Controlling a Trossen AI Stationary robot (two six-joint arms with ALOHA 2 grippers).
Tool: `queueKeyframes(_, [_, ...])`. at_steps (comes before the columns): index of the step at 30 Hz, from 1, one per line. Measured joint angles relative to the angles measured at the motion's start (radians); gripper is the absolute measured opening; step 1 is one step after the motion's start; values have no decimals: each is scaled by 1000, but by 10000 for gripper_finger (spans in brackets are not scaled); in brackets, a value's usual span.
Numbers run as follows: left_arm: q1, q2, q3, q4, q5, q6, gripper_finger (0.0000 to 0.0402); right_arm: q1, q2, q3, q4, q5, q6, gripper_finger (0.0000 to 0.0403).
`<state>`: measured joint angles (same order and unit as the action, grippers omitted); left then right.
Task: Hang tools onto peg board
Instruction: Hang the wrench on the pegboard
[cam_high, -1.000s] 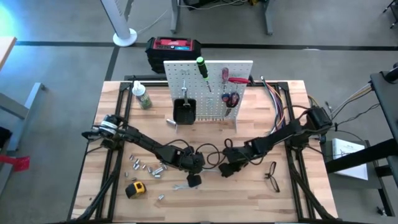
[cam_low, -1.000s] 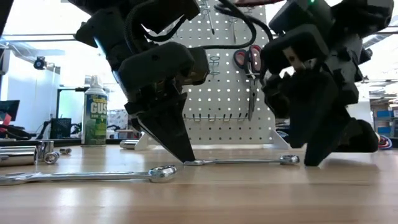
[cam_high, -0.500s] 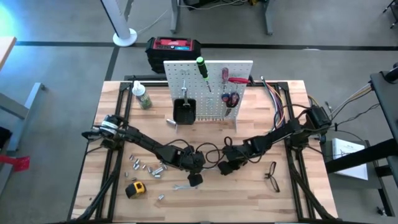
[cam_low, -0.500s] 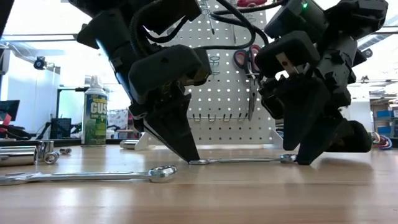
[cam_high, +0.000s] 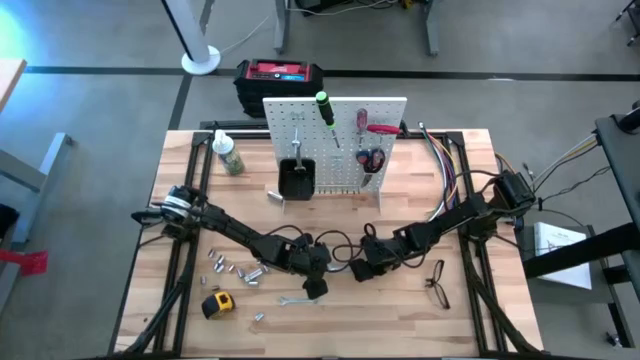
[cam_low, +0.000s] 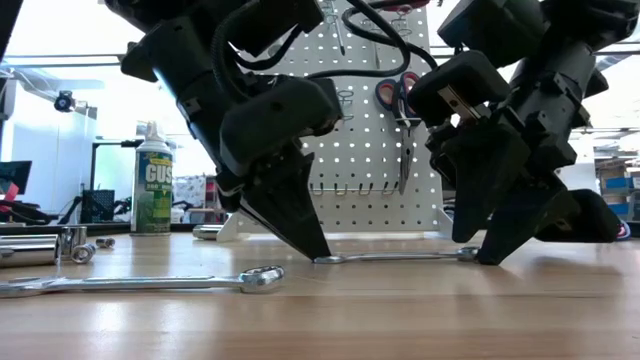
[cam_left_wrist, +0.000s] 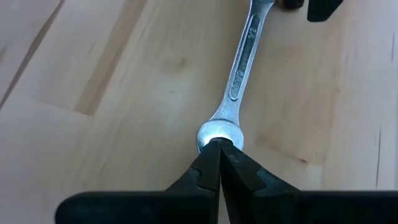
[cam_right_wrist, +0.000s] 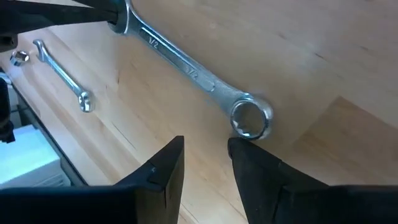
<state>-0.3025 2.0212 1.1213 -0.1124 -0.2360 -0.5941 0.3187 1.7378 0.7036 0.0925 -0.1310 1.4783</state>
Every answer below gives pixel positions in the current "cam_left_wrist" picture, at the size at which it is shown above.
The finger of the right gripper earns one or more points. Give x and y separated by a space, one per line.
321 9
293 3

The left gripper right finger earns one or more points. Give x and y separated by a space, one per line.
295 207

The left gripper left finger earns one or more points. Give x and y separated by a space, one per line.
140 207

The large chrome combination wrench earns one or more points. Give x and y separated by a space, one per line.
245 56

